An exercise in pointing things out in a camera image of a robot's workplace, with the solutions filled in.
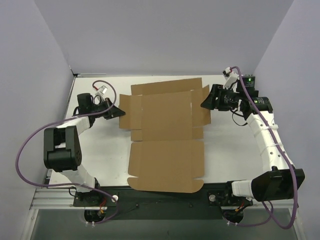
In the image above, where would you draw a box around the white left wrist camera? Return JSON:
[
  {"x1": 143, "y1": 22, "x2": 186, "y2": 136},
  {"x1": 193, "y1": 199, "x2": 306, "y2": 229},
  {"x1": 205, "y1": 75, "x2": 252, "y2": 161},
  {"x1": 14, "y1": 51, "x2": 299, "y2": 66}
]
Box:
[{"x1": 93, "y1": 85, "x2": 108, "y2": 98}]

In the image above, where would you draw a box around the aluminium frame rail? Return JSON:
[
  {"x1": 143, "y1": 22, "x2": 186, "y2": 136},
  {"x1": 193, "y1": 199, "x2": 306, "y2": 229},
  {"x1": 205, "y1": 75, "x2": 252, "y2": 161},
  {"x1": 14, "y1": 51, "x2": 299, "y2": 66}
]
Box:
[{"x1": 30, "y1": 188, "x2": 74, "y2": 210}]

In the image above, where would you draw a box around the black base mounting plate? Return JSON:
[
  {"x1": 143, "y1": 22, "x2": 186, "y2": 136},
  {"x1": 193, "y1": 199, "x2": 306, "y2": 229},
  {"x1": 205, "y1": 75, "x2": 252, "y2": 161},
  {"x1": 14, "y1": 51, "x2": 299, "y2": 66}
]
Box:
[{"x1": 73, "y1": 183, "x2": 253, "y2": 222}]

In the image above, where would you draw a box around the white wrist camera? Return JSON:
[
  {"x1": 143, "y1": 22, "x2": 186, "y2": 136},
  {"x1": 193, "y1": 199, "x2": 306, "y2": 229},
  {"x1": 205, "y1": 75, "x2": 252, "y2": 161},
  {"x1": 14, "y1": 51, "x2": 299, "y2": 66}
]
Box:
[
  {"x1": 93, "y1": 85, "x2": 108, "y2": 98},
  {"x1": 222, "y1": 67, "x2": 239, "y2": 90}
]

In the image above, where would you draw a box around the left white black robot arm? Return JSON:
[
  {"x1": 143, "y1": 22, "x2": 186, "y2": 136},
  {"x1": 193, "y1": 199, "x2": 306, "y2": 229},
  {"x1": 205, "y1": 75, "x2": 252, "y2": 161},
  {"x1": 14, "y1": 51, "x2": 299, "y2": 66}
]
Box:
[{"x1": 43, "y1": 93, "x2": 126, "y2": 206}]

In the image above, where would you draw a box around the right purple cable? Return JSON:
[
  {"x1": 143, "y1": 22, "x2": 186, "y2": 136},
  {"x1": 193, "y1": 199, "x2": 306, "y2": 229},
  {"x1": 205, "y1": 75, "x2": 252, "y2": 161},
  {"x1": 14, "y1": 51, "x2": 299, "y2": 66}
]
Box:
[{"x1": 223, "y1": 65, "x2": 301, "y2": 230}]

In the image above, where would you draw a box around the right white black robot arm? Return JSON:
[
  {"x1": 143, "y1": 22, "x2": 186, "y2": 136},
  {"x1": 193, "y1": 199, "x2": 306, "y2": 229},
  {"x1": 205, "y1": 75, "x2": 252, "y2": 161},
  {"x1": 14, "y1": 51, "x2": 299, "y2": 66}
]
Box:
[{"x1": 201, "y1": 72, "x2": 305, "y2": 202}]

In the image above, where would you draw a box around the brown cardboard box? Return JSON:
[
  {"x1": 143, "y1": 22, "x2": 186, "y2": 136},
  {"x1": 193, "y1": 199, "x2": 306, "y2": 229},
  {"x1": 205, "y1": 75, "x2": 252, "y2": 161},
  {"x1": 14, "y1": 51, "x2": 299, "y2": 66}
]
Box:
[{"x1": 119, "y1": 77, "x2": 211, "y2": 194}]

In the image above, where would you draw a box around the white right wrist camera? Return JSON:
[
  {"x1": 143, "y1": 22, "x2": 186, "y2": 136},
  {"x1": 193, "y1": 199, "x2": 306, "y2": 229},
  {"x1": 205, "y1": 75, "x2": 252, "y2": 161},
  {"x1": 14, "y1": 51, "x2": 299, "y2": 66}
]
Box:
[{"x1": 222, "y1": 67, "x2": 239, "y2": 90}]

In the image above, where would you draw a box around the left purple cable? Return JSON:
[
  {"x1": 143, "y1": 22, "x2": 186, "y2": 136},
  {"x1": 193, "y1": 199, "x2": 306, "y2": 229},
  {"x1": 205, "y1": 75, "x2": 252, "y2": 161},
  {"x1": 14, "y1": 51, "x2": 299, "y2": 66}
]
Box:
[{"x1": 16, "y1": 79, "x2": 120, "y2": 225}]

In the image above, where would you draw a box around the purple cable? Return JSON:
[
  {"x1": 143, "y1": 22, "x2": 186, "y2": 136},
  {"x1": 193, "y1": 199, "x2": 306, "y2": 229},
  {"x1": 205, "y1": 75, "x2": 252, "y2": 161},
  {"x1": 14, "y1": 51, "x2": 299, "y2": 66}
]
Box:
[
  {"x1": 223, "y1": 65, "x2": 301, "y2": 230},
  {"x1": 16, "y1": 79, "x2": 120, "y2": 225}
]

